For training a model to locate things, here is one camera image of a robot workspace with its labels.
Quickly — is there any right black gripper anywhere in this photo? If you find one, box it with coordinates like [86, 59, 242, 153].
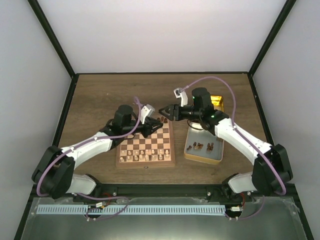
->
[159, 103, 203, 122]

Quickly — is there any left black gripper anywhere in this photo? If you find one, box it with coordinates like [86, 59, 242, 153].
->
[123, 118, 163, 139]

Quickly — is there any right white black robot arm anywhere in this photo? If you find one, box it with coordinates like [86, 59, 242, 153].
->
[158, 87, 293, 202]

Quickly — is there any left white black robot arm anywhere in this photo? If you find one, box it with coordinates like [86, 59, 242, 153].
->
[31, 104, 163, 202]

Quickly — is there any wooden chess board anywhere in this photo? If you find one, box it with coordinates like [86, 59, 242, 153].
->
[115, 116, 176, 169]

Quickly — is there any row of white chess pieces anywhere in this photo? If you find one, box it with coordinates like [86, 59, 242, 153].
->
[118, 149, 174, 163]

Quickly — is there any gold tin box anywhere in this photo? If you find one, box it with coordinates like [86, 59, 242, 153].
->
[184, 120, 225, 165]

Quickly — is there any gold tin lid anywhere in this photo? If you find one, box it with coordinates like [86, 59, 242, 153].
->
[210, 95, 224, 112]

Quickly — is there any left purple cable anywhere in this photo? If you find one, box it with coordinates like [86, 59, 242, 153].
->
[36, 96, 142, 198]

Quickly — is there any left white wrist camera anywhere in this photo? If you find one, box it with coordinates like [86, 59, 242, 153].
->
[140, 104, 155, 124]

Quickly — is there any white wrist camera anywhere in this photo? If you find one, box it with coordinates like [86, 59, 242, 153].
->
[173, 87, 188, 107]
[140, 104, 155, 124]

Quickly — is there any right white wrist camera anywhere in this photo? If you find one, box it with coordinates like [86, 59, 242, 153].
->
[173, 87, 188, 107]

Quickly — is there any black aluminium front rail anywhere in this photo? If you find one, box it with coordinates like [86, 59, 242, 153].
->
[32, 183, 296, 201]

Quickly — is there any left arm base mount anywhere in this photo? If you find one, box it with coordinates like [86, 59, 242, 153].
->
[72, 184, 118, 203]

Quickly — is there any black enclosure frame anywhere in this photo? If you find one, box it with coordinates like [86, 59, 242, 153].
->
[14, 0, 314, 240]

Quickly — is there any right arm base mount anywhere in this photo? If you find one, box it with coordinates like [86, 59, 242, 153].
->
[205, 184, 250, 203]

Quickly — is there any light blue slotted cable duct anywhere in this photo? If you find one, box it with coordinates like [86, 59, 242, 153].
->
[36, 204, 226, 216]

